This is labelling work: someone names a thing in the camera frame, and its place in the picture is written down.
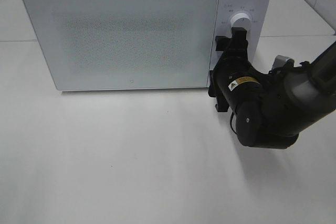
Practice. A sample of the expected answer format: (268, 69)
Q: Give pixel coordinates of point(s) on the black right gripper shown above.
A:
(234, 82)

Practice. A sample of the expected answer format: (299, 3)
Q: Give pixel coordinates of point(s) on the white microwave door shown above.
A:
(125, 44)

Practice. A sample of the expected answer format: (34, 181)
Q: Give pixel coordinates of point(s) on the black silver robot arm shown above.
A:
(269, 110)

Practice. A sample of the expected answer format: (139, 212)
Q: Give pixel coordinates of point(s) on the upper white power knob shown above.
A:
(241, 20)

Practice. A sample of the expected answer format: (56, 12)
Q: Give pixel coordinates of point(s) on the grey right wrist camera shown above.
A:
(281, 61)

